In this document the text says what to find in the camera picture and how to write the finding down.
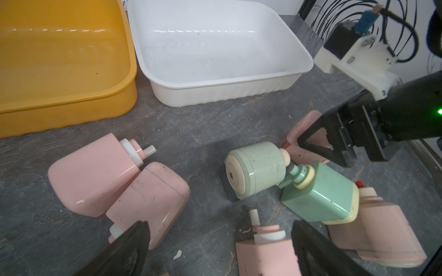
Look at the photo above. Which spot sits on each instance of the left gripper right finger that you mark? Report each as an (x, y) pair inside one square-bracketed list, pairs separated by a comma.
[(318, 256)]

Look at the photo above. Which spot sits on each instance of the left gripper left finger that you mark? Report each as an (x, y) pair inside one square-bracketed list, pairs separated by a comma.
[(124, 257)]

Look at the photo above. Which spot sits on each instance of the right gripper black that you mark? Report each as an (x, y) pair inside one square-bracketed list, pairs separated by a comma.
[(410, 111)]

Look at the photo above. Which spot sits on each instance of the white plastic tray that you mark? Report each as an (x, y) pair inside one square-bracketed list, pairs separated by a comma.
[(196, 52)]

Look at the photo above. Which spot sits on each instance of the yellow plastic tray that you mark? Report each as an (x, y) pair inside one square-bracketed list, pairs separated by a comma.
[(64, 63)]

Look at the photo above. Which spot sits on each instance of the green sharpener centre right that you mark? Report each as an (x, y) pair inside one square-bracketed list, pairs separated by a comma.
[(317, 193)]

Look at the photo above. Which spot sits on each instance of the green sharpener round centre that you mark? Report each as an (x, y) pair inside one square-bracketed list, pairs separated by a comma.
[(255, 168)]

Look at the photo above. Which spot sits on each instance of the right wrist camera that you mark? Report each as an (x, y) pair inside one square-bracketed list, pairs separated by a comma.
[(352, 49)]

